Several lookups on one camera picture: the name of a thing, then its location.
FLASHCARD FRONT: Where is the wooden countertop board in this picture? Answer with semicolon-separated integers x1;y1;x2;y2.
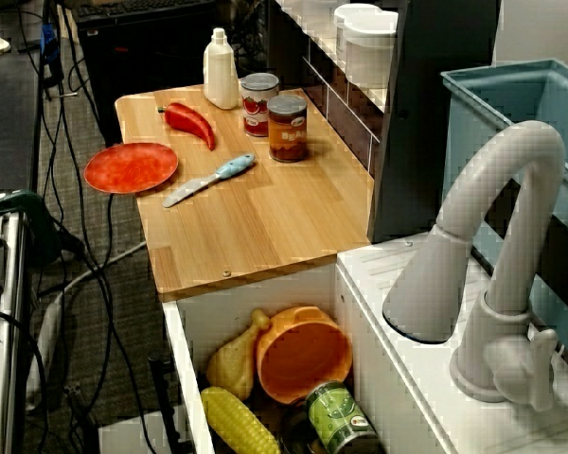
115;83;376;303

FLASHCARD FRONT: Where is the orange beans tin can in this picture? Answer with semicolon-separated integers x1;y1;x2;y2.
266;94;310;164

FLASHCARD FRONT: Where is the tomato label tin can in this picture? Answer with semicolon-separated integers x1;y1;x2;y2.
240;72;281;138

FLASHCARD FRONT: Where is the orange toy pot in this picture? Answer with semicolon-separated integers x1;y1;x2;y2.
255;306;354;406

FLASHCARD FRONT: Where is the yellow toy chicken drumstick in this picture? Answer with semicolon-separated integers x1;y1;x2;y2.
205;307;272;402

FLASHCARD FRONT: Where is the red toy chili pepper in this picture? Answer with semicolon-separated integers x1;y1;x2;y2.
157;101;218;151

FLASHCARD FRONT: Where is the red round plate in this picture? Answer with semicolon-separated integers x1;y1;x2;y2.
82;142;180;195

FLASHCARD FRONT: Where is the white plastic bottle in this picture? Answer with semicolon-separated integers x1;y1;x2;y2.
202;26;240;111

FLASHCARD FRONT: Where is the dark grey upright panel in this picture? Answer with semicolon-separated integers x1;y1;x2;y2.
366;0;502;245

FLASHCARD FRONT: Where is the large white lidded jar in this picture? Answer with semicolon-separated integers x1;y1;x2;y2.
344;9;399;90

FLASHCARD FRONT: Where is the green peas tin can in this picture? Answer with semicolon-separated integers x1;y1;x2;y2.
304;380;384;454

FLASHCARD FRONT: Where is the yellow toy corn cob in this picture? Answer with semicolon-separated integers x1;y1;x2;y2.
200;386;282;454

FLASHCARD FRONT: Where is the small white lidded jar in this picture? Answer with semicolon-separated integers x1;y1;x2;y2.
333;3;385;62

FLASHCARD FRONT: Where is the white toy sink unit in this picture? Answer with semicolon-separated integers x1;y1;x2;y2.
162;231;568;454

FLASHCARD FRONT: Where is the blue plastic bin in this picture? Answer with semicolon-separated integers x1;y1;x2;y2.
440;58;568;356

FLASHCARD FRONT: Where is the black computer case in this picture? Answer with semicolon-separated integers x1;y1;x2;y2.
75;9;247;148

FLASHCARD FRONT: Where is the grey toy faucet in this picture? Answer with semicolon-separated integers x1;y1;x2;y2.
382;119;568;411

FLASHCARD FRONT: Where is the white power strip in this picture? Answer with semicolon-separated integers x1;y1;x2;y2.
26;291;66;412

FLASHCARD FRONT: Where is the green clamp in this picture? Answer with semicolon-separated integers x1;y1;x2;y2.
0;188;62;266

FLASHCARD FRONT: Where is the blue handled toy knife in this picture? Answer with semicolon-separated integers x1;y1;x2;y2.
162;152;257;209

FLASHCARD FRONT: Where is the grey cable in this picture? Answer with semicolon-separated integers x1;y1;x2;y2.
37;239;148;304

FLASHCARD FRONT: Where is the metal rail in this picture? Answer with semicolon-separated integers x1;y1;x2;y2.
0;215;27;454

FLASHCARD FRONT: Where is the black looped cable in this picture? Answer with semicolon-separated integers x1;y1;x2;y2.
0;308;49;454

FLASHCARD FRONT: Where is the blue cable connector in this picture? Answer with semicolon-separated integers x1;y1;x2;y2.
41;22;61;65

